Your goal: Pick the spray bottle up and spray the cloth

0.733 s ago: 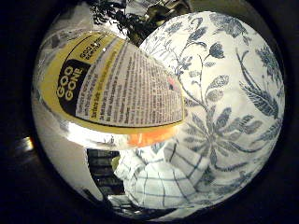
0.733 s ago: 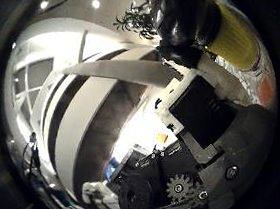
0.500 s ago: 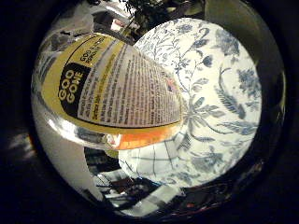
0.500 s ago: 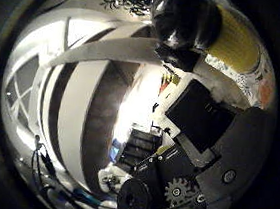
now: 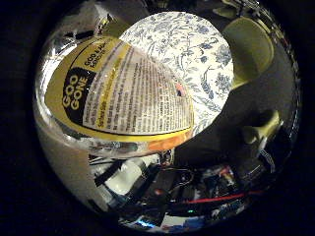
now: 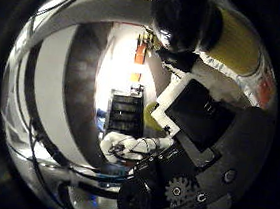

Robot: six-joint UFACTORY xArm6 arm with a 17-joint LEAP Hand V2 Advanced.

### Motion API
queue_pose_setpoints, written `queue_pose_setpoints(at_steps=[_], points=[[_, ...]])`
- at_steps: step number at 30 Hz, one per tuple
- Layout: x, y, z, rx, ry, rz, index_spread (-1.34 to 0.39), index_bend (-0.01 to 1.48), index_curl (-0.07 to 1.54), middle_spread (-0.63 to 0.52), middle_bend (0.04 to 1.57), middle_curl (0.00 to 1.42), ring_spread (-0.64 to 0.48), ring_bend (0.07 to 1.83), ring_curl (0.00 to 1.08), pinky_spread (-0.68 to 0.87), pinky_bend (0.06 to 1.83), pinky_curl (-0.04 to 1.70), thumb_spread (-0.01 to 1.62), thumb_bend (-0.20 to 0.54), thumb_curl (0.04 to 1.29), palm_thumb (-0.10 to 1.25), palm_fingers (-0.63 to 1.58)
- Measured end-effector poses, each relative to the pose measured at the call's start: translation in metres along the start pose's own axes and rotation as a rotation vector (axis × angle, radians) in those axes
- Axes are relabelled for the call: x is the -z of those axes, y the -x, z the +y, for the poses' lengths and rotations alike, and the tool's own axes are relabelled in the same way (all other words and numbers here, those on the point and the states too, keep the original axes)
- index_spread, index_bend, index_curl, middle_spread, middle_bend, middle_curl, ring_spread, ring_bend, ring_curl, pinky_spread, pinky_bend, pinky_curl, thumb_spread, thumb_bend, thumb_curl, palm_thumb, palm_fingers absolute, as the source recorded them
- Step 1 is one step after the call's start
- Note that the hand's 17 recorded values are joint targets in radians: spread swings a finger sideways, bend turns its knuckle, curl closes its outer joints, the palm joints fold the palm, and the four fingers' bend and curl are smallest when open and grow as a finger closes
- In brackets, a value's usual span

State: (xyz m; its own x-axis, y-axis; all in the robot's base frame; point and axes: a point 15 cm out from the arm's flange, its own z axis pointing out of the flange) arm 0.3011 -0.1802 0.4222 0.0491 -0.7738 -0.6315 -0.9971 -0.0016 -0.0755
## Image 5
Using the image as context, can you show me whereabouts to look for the yellow-green chair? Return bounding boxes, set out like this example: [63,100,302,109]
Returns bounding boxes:
[220,16,276,90]

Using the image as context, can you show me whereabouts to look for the red cable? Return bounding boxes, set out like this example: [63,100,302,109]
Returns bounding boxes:
[181,191,265,205]

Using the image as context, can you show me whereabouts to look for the blue floral white tablecloth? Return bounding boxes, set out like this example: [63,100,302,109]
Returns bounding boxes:
[119,11,235,137]

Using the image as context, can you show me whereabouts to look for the Goo Gone spray bottle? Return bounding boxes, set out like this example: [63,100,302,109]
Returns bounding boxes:
[32,34,196,158]

